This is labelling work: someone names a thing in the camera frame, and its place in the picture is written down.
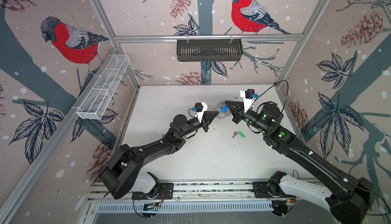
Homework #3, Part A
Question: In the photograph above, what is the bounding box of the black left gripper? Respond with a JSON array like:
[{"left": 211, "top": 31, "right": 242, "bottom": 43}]
[{"left": 179, "top": 110, "right": 217, "bottom": 138}]

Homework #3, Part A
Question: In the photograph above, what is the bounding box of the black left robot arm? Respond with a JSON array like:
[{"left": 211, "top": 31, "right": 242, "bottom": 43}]
[{"left": 99, "top": 111, "right": 219, "bottom": 200}]

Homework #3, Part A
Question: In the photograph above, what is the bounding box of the black wall basket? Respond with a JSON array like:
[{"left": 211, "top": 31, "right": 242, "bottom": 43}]
[{"left": 177, "top": 39, "right": 243, "bottom": 62}]

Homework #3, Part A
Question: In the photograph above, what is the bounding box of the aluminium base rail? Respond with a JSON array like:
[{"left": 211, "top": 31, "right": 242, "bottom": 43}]
[{"left": 87, "top": 179, "right": 337, "bottom": 214}]

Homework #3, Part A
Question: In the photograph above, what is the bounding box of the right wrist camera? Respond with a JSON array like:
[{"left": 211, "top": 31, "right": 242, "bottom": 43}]
[{"left": 240, "top": 89, "right": 258, "bottom": 113}]

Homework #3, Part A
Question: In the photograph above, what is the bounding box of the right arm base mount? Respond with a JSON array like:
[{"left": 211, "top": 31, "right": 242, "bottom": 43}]
[{"left": 249, "top": 171, "right": 293, "bottom": 199}]

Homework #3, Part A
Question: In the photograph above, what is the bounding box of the white wire mesh basket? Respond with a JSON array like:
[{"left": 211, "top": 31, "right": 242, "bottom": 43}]
[{"left": 76, "top": 54, "right": 130, "bottom": 120}]

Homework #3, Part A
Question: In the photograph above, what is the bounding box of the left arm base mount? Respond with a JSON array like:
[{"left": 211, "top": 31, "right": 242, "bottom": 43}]
[{"left": 130, "top": 172, "right": 174, "bottom": 200}]

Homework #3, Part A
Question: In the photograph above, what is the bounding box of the small circuit board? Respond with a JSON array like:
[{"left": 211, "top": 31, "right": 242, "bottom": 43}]
[{"left": 143, "top": 203, "right": 160, "bottom": 212}]

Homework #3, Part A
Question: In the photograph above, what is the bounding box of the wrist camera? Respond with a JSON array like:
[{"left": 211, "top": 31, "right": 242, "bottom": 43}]
[
  {"left": 189, "top": 102, "right": 208, "bottom": 123},
  {"left": 240, "top": 89, "right": 258, "bottom": 113}
]

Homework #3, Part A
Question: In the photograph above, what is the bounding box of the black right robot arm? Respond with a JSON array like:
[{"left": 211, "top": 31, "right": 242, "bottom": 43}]
[{"left": 225, "top": 101, "right": 373, "bottom": 224}]

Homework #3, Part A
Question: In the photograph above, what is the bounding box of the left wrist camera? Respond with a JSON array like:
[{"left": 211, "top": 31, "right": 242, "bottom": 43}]
[{"left": 189, "top": 102, "right": 208, "bottom": 123}]

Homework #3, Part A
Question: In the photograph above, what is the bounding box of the right camera cable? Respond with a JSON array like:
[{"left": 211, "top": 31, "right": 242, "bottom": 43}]
[{"left": 256, "top": 80, "right": 289, "bottom": 113}]

